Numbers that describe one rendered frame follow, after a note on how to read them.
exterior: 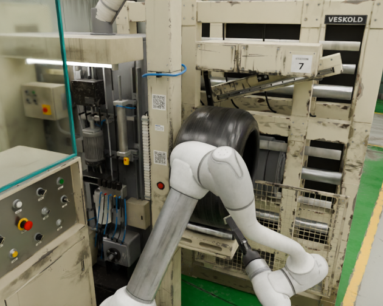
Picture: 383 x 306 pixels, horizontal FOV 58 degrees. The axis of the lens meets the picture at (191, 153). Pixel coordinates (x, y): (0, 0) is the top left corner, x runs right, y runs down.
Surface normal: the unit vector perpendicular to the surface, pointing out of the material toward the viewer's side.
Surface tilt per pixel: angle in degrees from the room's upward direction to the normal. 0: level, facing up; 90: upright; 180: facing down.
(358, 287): 0
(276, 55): 90
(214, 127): 32
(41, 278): 90
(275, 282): 26
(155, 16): 90
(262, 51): 90
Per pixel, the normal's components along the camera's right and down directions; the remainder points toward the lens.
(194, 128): -0.22, -0.57
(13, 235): 0.92, 0.15
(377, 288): 0.01, -0.94
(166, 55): -0.40, 0.32
